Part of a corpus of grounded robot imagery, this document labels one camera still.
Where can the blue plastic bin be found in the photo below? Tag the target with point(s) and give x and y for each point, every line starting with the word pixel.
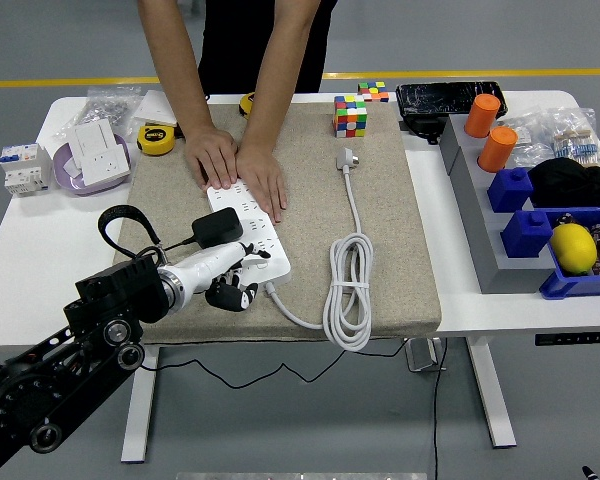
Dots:
pixel 570 287

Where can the silver box under table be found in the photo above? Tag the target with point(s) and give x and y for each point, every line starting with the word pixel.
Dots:
pixel 422 356

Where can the white power strip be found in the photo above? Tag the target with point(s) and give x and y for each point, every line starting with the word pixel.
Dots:
pixel 275 270

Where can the plastic bag of resistors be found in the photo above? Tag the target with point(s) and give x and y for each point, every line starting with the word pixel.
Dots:
pixel 580 137

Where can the person's left hand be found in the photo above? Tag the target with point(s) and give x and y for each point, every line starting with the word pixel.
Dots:
pixel 262 177

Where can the black power adapter plug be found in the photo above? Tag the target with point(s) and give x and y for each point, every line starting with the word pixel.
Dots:
pixel 217 227

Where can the black cloth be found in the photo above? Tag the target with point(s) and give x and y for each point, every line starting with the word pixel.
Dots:
pixel 570 185

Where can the yellow tape measure black face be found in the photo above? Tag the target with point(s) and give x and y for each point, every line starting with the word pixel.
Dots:
pixel 155 140

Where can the grey stepped block holder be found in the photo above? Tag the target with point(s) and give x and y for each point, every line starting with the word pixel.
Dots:
pixel 480 225

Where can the clear plastic parts bag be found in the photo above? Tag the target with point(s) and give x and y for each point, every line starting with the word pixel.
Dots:
pixel 527 142

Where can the white switch panel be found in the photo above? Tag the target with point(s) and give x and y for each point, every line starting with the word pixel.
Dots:
pixel 95 137

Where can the small puzzle cube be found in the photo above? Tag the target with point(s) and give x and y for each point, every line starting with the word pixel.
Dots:
pixel 373 91

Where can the large puzzle cube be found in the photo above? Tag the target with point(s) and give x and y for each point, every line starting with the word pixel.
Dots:
pixel 351 117

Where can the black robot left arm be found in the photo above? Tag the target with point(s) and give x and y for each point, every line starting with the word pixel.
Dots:
pixel 115 295

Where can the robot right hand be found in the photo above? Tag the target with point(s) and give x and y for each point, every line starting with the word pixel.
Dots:
pixel 589 474

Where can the white circuit breaker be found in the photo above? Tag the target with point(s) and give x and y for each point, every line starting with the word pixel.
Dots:
pixel 25 170

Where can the blue block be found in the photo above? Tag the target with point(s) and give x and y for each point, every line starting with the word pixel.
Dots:
pixel 510 192
pixel 526 235

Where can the person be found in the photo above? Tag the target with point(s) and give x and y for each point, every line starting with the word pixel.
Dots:
pixel 250 45

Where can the yellow lemon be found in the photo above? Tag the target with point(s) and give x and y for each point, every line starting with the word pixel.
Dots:
pixel 573 248

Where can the white square wall switch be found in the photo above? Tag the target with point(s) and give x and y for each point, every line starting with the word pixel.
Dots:
pixel 155 107

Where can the black table control panel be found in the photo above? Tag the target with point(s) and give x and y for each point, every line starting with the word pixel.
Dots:
pixel 572 338

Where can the person's right hand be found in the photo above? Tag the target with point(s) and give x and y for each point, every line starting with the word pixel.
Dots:
pixel 212 155

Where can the purple plate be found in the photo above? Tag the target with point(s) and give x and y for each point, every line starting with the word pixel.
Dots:
pixel 95 189

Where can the person's left forearm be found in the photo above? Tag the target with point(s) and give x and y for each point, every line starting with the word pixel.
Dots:
pixel 277 75

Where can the orange cylinder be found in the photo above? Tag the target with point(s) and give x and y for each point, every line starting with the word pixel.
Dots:
pixel 497 150
pixel 481 117

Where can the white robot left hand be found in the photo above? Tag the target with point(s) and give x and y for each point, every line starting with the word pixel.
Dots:
pixel 205 267

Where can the plastic bag of screws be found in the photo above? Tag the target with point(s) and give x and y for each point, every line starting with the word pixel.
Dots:
pixel 105 105

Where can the white wall socket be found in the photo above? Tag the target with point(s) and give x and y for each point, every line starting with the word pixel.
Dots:
pixel 102 167

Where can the person's right forearm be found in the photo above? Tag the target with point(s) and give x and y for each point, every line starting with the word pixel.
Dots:
pixel 180 65

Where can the grey-brown mat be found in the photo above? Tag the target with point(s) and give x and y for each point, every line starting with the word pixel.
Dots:
pixel 305 200

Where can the white table leg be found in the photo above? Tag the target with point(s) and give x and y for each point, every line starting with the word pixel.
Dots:
pixel 492 395
pixel 140 410

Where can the black wrapped tray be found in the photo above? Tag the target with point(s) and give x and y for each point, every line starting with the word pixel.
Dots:
pixel 445 97

